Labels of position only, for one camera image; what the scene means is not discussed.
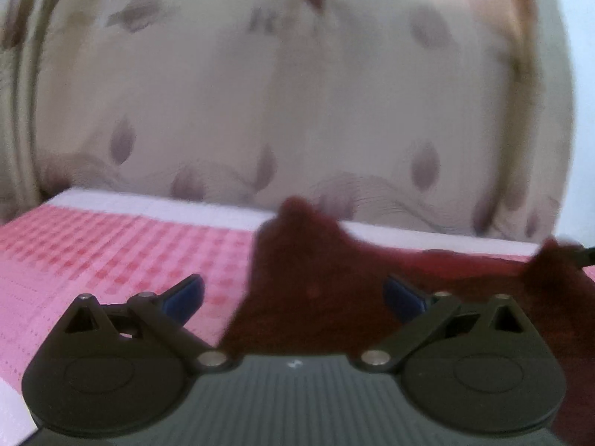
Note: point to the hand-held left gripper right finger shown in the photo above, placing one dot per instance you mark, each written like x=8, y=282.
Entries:
x=404, y=298

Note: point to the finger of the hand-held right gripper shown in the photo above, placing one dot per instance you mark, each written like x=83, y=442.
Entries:
x=583, y=254

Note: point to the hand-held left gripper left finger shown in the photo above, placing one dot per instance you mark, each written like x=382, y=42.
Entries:
x=183, y=297

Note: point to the dark red garment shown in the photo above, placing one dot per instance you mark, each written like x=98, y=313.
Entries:
x=325, y=288

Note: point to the pink checked bedsheet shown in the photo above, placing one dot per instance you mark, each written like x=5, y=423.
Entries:
x=93, y=251

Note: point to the leaf print curtain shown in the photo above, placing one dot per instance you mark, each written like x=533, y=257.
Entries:
x=279, y=102

